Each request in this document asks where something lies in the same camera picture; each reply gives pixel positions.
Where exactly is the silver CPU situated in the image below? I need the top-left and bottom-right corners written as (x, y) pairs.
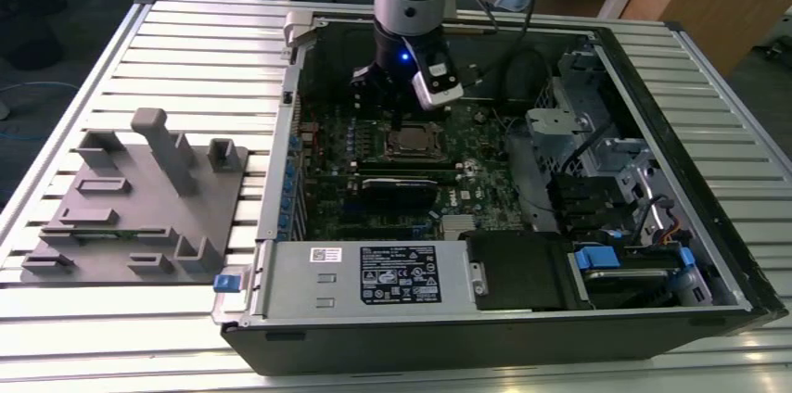
top-left (395, 128), bottom-right (435, 151)

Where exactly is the grey power supply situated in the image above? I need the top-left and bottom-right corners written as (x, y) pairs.
top-left (245, 239), bottom-right (484, 320)

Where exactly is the green RAM stick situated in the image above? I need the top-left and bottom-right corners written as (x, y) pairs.
top-left (71, 228), bottom-right (141, 242)

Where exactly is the metal socket cover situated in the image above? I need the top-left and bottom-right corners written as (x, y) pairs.
top-left (381, 121), bottom-right (449, 160)

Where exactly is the green motherboard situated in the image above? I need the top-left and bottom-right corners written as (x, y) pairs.
top-left (295, 100), bottom-right (539, 244)

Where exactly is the black plastic bracket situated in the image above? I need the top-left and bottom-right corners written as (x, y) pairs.
top-left (548, 173), bottom-right (627, 233)

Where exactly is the black office chair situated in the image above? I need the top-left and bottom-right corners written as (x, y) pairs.
top-left (0, 0), bottom-right (73, 72)

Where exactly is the hard disk drive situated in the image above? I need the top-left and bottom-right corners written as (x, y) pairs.
top-left (580, 267), bottom-right (675, 310)

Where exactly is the grey parts rack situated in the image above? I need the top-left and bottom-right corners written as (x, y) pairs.
top-left (17, 108), bottom-right (252, 285)

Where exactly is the black PC case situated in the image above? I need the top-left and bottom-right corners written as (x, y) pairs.
top-left (209, 10), bottom-right (790, 378)

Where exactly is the silver metal drive cage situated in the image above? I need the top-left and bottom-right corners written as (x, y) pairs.
top-left (523, 50), bottom-right (663, 233)

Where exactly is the blue plastic latch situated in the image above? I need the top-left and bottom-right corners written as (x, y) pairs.
top-left (210, 273), bottom-right (240, 295)

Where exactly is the black graphics card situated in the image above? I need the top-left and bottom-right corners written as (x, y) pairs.
top-left (356, 174), bottom-right (441, 219)

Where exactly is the silver heatsink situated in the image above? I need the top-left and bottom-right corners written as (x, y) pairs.
top-left (439, 214), bottom-right (479, 234)

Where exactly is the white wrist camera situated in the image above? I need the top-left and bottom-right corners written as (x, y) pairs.
top-left (411, 52), bottom-right (464, 111)

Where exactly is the coloured wire bundle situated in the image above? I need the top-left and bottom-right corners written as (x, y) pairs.
top-left (654, 219), bottom-right (691, 246)

